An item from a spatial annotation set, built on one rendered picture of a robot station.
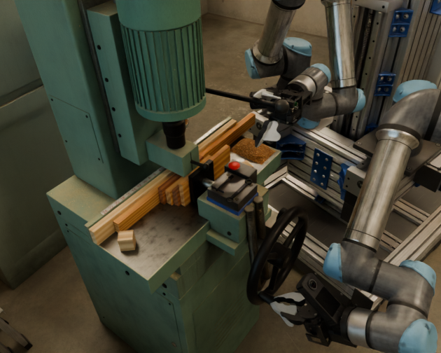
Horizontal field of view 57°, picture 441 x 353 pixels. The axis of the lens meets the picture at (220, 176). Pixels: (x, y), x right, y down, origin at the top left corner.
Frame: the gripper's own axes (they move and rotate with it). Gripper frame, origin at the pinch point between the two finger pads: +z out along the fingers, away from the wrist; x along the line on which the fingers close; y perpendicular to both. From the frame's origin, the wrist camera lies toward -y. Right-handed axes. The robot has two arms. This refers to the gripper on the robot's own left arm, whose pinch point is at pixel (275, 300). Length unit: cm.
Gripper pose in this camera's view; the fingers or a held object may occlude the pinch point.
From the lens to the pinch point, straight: 104.2
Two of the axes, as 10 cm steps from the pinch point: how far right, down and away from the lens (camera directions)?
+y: 4.0, 8.5, 3.4
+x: 6.0, -5.2, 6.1
